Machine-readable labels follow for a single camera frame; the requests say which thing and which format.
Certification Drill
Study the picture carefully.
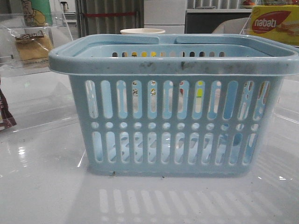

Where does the packaged bread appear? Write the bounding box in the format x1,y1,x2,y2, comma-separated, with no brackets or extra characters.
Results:
10,30,53,61

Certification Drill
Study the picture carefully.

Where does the light blue plastic basket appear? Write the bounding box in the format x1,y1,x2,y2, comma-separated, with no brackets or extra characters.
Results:
49,34,299,176

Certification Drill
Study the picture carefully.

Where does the cream paper cup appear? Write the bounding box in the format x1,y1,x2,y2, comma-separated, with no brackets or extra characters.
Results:
120,28,165,35

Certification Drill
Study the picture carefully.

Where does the white drawer cabinet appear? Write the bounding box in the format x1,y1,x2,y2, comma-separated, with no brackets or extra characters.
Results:
143,0,187,34

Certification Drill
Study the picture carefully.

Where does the clear acrylic stand right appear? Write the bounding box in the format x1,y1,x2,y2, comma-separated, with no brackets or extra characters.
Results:
239,14,251,35

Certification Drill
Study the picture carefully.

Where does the maroon snack bag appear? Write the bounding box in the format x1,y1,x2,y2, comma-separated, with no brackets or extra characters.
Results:
0,91,17,131

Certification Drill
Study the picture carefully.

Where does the clear acrylic shelf left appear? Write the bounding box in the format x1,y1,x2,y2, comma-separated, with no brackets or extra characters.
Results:
0,10,73,78

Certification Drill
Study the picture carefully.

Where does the green cartoon snack package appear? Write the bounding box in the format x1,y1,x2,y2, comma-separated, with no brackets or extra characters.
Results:
21,0,53,27

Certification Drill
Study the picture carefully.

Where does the yellow nabati wafer box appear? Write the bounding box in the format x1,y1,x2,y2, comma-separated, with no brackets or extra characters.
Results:
246,5,299,46

